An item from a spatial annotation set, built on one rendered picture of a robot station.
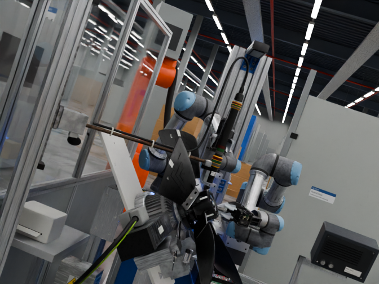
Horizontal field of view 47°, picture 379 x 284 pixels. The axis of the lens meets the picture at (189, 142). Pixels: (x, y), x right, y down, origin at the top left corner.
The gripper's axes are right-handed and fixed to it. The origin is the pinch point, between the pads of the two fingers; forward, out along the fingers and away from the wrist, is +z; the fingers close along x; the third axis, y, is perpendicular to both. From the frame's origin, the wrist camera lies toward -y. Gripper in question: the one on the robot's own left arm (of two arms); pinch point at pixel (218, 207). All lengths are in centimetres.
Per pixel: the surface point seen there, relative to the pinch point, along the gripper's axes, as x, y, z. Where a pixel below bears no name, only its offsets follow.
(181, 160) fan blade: -20.4, 20.2, 37.8
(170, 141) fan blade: -20.8, -6.9, 30.7
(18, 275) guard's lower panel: 68, -39, 63
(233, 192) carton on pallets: 186, -705, -541
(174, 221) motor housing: 4.6, 14.9, 27.4
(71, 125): -18, 3, 74
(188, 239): 14.0, 7.2, 12.9
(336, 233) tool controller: -7, 17, -56
